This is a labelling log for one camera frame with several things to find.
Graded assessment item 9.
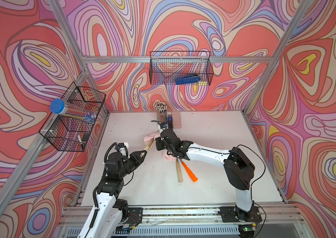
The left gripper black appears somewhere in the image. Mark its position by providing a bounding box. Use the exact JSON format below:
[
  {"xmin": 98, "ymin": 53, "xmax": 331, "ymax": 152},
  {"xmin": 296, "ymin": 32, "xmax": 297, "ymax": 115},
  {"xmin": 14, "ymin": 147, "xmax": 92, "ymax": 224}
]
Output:
[{"xmin": 117, "ymin": 150, "xmax": 146, "ymax": 180}]

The wooden handle sickle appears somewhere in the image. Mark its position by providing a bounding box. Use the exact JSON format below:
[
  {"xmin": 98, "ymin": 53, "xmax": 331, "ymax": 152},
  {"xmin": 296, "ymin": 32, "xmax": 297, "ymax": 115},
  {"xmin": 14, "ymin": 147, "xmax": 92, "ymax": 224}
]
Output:
[
  {"xmin": 176, "ymin": 159, "xmax": 183, "ymax": 183},
  {"xmin": 144, "ymin": 137, "xmax": 155, "ymax": 152}
]

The pink terry rag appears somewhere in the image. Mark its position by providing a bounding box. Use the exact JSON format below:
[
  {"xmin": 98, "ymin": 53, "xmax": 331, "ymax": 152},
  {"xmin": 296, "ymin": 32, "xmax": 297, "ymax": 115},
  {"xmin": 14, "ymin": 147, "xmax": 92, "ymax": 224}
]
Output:
[{"xmin": 144, "ymin": 131, "xmax": 176, "ymax": 161}]

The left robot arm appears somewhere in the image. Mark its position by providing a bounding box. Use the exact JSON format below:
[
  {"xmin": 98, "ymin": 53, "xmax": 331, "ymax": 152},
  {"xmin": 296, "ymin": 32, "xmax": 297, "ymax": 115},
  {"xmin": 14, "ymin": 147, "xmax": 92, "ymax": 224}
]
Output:
[{"xmin": 78, "ymin": 150, "xmax": 147, "ymax": 238}]

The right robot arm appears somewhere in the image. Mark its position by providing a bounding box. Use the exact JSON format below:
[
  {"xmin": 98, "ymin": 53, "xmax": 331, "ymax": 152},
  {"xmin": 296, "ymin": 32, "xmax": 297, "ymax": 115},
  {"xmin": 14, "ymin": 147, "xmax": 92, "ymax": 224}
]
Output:
[{"xmin": 156, "ymin": 129, "xmax": 255, "ymax": 213}]

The pink rectangular box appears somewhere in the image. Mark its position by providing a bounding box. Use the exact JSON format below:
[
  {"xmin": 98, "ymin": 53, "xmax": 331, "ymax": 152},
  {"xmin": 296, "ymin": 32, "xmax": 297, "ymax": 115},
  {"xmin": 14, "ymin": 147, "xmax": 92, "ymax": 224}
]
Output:
[{"xmin": 172, "ymin": 111, "xmax": 182, "ymax": 129}]

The blue stapler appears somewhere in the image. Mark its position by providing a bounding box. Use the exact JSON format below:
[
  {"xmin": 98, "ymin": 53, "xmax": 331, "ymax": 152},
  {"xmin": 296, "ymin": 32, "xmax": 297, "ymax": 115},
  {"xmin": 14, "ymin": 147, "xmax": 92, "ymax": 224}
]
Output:
[{"xmin": 168, "ymin": 115, "xmax": 174, "ymax": 130}]

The cup of coloured pencils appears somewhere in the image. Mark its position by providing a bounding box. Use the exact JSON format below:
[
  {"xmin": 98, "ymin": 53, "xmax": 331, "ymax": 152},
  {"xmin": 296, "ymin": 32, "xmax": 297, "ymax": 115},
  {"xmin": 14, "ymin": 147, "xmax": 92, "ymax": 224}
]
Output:
[{"xmin": 155, "ymin": 102, "xmax": 168, "ymax": 123}]

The blue tool in basket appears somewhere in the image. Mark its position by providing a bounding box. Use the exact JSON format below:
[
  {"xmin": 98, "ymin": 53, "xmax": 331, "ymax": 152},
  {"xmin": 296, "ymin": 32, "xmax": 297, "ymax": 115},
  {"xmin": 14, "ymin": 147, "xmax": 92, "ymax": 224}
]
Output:
[{"xmin": 175, "ymin": 74, "xmax": 201, "ymax": 85}]

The yellow item in basket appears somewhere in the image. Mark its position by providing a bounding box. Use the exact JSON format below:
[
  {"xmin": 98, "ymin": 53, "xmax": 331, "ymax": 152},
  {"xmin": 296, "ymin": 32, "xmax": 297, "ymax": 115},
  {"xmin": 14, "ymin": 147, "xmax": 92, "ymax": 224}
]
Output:
[{"xmin": 197, "ymin": 81, "xmax": 209, "ymax": 86}]

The blue cap pencil tube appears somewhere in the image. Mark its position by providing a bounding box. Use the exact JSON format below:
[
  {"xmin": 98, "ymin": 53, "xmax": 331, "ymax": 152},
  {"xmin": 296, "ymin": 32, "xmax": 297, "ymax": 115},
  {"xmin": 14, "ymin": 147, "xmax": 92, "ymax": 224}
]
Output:
[{"xmin": 49, "ymin": 99, "xmax": 96, "ymax": 124}]

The orange handle sickle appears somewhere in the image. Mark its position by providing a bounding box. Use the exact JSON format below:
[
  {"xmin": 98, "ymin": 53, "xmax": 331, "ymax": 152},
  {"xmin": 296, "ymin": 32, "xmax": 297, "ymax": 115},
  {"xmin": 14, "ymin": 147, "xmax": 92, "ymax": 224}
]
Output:
[{"xmin": 180, "ymin": 159, "xmax": 198, "ymax": 182}]

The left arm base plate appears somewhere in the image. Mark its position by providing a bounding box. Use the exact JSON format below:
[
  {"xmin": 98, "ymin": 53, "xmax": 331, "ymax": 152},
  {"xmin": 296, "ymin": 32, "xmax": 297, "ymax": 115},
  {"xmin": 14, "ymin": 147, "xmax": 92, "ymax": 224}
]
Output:
[{"xmin": 119, "ymin": 207, "xmax": 143, "ymax": 226}]

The black wire basket left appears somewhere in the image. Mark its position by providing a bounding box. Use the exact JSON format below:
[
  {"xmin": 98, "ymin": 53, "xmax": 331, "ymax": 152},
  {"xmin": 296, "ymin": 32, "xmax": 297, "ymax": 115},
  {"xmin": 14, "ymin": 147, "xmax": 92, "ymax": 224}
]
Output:
[{"xmin": 39, "ymin": 82, "xmax": 106, "ymax": 152}]

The black wire basket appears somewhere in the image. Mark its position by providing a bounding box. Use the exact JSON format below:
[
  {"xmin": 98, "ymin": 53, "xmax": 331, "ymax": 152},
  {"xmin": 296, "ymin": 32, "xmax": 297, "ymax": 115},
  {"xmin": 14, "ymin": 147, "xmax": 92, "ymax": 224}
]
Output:
[
  {"xmin": 39, "ymin": 82, "xmax": 106, "ymax": 152},
  {"xmin": 149, "ymin": 50, "xmax": 214, "ymax": 86}
]

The black wire basket back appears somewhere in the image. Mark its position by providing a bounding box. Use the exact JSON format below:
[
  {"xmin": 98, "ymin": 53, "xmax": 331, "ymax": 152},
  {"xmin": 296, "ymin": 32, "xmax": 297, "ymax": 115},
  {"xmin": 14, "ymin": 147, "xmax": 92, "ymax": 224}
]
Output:
[{"xmin": 149, "ymin": 50, "xmax": 214, "ymax": 86}]

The aluminium front rail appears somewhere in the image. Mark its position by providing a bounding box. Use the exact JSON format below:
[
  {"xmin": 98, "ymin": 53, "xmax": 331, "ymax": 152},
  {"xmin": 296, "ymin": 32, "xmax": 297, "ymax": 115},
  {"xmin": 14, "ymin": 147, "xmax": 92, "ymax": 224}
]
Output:
[{"xmin": 59, "ymin": 204, "xmax": 305, "ymax": 224}]

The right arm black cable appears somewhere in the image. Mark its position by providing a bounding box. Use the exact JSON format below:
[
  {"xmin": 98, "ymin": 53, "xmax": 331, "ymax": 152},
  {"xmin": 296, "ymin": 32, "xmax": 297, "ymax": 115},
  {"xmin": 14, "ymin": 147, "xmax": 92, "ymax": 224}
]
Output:
[{"xmin": 235, "ymin": 144, "xmax": 267, "ymax": 238}]

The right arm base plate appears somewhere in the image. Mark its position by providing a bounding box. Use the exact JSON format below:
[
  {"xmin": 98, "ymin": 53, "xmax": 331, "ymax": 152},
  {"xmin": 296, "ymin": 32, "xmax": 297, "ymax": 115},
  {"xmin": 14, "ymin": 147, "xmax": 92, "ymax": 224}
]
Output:
[{"xmin": 218, "ymin": 206, "xmax": 262, "ymax": 224}]

